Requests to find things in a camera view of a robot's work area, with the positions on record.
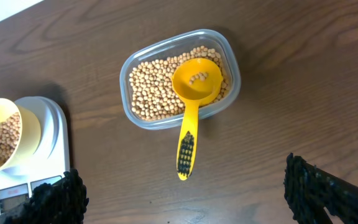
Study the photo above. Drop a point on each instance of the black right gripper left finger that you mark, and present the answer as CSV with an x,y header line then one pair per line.
x,y
63,202

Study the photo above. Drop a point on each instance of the soybeans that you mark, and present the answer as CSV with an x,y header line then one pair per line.
x,y
10,131
201,76
153,97

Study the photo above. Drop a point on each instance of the yellow plastic measuring scoop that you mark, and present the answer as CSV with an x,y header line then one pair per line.
x,y
193,96

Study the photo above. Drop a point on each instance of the soybeans in bowl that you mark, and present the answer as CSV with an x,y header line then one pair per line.
x,y
10,131

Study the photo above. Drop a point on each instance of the pale yellow bowl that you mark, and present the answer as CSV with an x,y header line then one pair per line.
x,y
30,132

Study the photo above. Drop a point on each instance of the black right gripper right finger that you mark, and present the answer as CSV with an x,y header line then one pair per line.
x,y
313,195

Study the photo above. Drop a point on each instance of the soybeans in container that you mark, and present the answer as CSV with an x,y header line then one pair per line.
x,y
153,97

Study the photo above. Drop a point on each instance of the clear plastic container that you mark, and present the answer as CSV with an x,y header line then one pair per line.
x,y
172,47

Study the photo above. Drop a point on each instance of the white digital kitchen scale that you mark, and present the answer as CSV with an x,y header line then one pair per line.
x,y
47,164

